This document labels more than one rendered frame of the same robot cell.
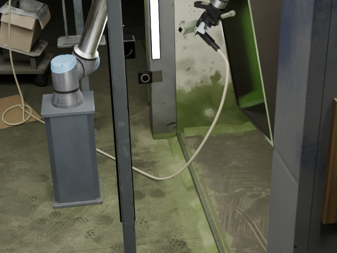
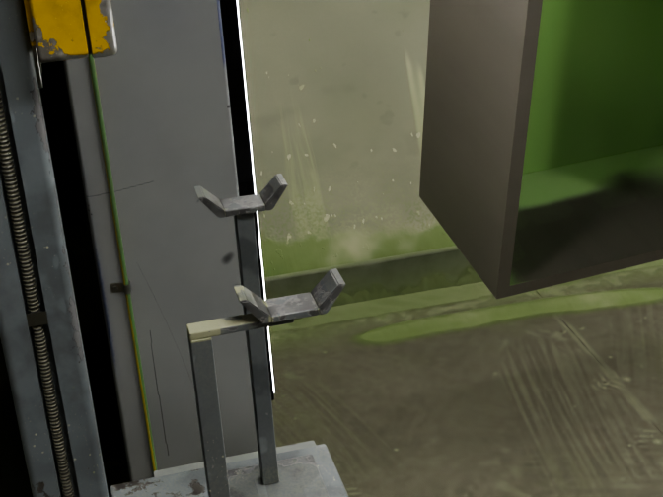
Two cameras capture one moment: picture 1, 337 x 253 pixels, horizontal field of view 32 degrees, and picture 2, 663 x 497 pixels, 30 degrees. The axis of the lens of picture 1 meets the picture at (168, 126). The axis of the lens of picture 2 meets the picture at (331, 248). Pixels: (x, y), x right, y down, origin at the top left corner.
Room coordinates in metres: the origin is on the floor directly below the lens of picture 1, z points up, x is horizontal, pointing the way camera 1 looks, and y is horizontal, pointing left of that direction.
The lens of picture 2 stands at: (3.92, 1.49, 1.53)
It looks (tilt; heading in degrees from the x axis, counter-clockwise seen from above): 26 degrees down; 265
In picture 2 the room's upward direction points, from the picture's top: 4 degrees counter-clockwise
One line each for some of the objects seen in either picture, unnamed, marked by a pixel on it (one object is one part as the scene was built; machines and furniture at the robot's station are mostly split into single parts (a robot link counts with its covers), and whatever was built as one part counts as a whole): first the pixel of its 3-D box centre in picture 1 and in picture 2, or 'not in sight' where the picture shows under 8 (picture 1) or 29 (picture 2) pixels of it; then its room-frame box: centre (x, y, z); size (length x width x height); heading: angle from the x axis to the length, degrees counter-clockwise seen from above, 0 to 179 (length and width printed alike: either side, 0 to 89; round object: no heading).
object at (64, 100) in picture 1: (66, 94); not in sight; (3.19, 0.59, 0.69); 0.19 x 0.19 x 0.10
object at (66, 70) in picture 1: (65, 72); not in sight; (3.20, 0.59, 0.83); 0.17 x 0.15 x 0.18; 153
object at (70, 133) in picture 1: (72, 149); not in sight; (3.19, 0.59, 0.32); 0.31 x 0.31 x 0.64; 8
